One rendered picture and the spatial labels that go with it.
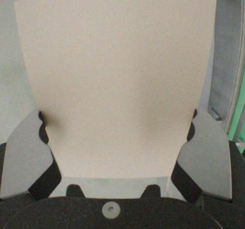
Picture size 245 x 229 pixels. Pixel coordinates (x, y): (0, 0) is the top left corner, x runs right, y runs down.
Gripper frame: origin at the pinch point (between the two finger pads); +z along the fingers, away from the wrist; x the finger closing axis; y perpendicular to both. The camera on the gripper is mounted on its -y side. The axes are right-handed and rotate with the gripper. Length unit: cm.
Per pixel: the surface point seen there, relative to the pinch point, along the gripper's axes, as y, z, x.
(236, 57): -0.5, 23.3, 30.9
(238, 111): 14.5, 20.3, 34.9
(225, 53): -0.4, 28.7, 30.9
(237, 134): 21.7, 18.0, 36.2
